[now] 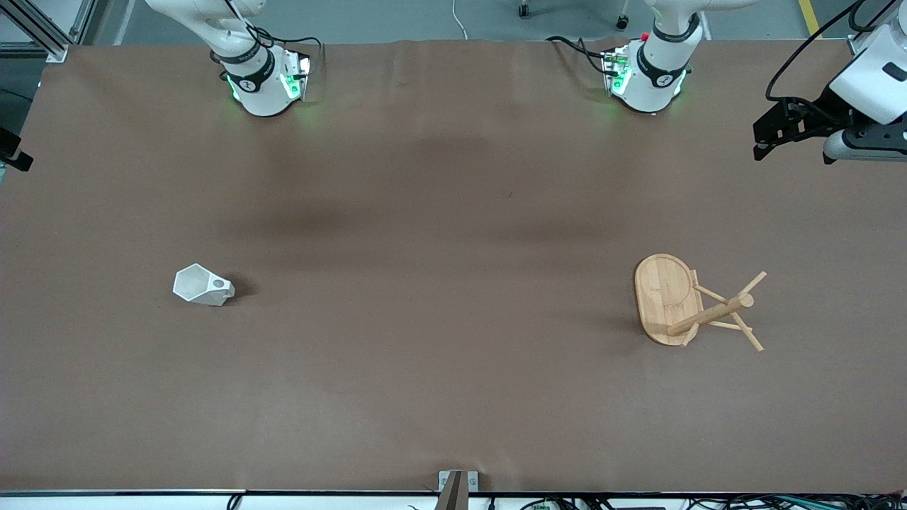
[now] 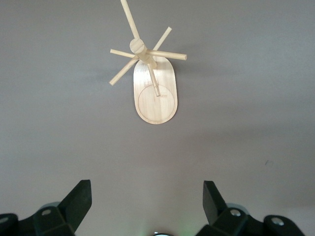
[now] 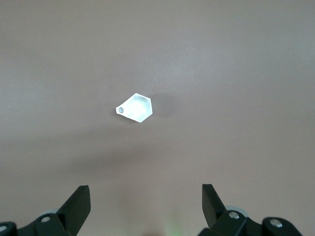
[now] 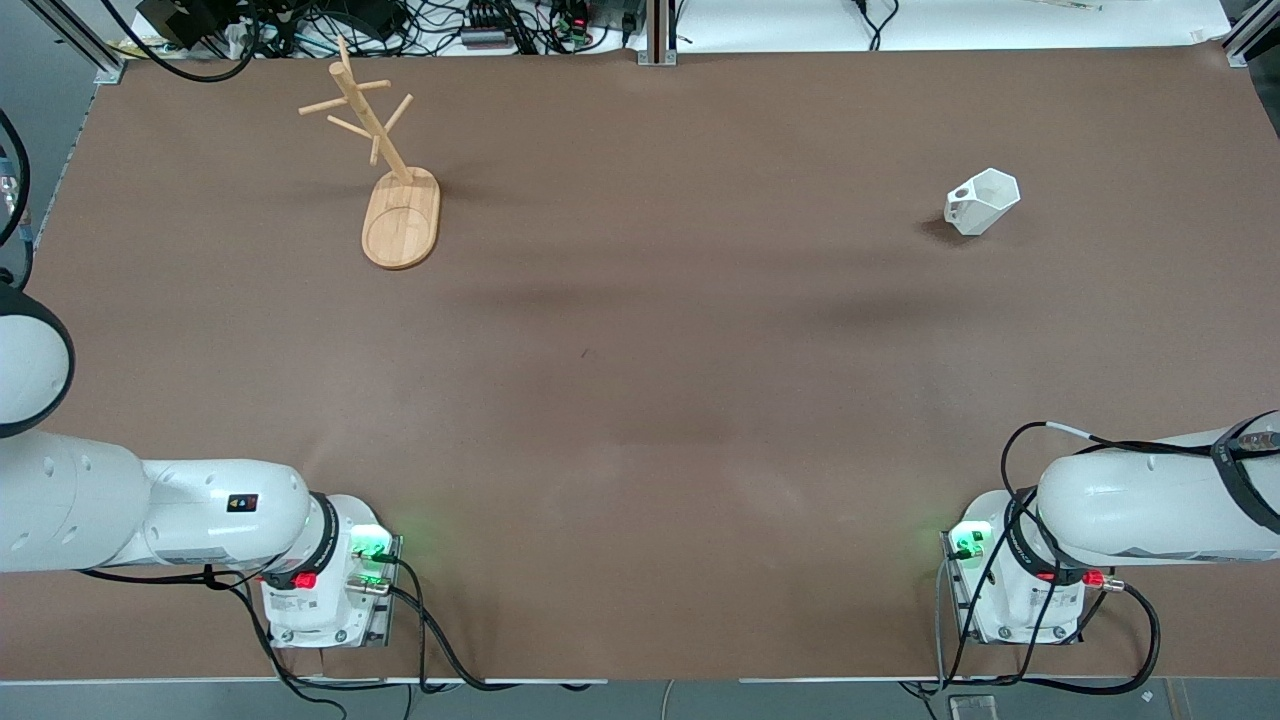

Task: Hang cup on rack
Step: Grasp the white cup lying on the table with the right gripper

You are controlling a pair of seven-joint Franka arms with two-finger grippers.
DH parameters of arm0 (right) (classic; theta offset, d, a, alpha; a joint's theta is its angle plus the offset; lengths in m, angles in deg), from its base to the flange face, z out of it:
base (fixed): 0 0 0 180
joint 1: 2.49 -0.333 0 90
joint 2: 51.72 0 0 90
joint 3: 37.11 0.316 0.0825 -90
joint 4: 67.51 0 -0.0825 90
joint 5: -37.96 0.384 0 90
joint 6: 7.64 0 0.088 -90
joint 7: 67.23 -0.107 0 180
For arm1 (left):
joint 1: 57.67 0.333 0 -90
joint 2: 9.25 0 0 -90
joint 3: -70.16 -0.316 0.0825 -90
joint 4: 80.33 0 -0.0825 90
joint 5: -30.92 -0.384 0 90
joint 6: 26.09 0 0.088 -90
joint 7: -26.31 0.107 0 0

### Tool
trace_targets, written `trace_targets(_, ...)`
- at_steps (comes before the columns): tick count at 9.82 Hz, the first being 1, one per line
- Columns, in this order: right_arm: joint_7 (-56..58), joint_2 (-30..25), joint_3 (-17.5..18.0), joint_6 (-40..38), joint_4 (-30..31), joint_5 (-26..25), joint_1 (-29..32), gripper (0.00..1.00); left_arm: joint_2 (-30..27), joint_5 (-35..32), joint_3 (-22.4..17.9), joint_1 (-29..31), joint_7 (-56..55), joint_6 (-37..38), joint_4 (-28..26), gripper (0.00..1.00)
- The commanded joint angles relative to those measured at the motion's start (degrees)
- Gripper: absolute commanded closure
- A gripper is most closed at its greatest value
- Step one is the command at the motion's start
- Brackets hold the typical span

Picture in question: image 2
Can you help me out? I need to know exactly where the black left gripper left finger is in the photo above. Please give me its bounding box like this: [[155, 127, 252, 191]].
[[0, 179, 93, 236]]

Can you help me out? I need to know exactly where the wooden cup rack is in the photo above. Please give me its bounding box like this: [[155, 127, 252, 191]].
[[109, 0, 188, 125]]

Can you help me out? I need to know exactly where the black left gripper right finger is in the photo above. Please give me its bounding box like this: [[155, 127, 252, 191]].
[[196, 180, 306, 236]]

